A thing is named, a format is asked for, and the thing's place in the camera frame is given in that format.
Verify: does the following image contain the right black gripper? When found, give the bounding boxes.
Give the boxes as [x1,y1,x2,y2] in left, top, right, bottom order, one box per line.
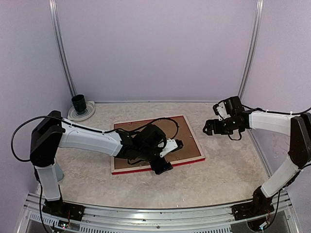
[203,116,242,135]

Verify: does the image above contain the brown backing board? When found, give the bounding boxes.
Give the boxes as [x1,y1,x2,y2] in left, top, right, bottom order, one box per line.
[113,116,202,170]

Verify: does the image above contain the red wooden picture frame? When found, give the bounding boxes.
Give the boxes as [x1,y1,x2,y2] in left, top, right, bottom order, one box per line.
[110,114,206,175]

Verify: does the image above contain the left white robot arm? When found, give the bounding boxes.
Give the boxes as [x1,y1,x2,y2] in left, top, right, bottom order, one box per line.
[30,111,183,221]

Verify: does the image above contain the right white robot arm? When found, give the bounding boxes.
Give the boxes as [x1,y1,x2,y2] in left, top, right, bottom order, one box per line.
[203,96,311,220]

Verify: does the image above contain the white round plate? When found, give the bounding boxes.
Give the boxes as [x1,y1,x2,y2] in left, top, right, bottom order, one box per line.
[67,101,95,122]

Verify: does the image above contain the light blue paper cup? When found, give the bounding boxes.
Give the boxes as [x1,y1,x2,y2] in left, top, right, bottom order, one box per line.
[55,161,64,182]

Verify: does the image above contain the black cup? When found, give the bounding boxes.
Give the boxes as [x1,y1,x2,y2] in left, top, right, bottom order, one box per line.
[71,94,86,115]

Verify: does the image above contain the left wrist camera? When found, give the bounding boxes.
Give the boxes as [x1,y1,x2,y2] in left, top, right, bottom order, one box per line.
[160,139,184,158]

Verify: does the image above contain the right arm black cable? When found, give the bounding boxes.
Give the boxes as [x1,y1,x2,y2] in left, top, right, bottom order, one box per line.
[240,104,311,116]

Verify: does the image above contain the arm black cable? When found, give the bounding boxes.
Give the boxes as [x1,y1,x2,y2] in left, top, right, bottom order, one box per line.
[240,104,311,116]
[10,115,180,233]

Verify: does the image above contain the front aluminium rail base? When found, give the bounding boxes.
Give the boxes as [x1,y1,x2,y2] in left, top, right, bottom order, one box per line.
[14,191,301,233]

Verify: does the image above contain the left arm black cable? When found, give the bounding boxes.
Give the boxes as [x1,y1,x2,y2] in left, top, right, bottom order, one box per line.
[10,115,180,233]

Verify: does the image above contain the right aluminium corner post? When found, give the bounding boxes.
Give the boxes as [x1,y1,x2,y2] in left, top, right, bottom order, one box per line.
[238,0,264,99]

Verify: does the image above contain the aluminium corner post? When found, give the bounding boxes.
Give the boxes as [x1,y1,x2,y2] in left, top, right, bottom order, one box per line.
[49,0,76,97]
[238,0,264,99]

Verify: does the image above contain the left aluminium corner post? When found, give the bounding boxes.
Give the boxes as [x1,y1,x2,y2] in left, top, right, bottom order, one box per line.
[49,0,76,97]

